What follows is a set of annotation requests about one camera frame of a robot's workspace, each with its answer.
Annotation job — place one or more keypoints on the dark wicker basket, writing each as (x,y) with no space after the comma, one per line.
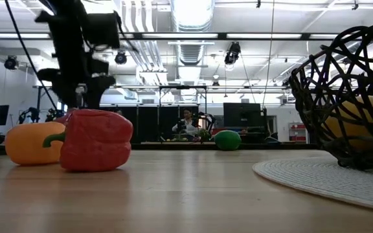
(351,158)

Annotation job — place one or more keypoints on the black gantry frame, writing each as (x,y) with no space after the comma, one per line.
(182,87)

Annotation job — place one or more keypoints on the silver ceiling air duct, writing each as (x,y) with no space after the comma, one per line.
(191,19)

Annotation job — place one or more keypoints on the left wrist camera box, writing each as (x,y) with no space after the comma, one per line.
(104,30)

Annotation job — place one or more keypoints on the white round woven placemat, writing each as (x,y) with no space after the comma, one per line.
(319,181)

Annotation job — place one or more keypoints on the red yellow mango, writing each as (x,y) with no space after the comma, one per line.
(356,129)

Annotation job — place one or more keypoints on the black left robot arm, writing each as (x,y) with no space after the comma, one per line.
(65,16)

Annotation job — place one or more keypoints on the black partition panels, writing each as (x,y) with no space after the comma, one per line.
(147,123)

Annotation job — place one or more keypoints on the orange bell pepper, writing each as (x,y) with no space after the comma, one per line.
(28,144)

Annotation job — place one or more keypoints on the black table edge rail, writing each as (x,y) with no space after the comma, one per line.
(173,146)

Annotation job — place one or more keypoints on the large black monitor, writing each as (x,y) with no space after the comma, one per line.
(241,116)

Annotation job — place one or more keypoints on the red bell pepper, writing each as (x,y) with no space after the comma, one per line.
(96,142)

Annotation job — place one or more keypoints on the red shelf boxes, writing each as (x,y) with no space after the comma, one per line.
(298,132)

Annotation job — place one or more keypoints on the green lime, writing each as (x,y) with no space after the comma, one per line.
(227,140)

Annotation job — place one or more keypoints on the black ceiling spotlight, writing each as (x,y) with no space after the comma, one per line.
(120,58)
(232,53)
(11,62)

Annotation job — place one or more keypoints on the black overhead frame bar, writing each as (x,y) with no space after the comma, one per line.
(220,36)

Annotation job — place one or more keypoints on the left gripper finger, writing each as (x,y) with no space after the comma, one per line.
(66,95)
(96,90)

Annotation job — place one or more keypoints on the person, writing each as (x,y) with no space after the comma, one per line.
(186,124)

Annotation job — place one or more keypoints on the potted plant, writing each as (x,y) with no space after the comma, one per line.
(204,135)

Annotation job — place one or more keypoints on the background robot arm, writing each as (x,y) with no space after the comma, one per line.
(54,115)
(31,114)

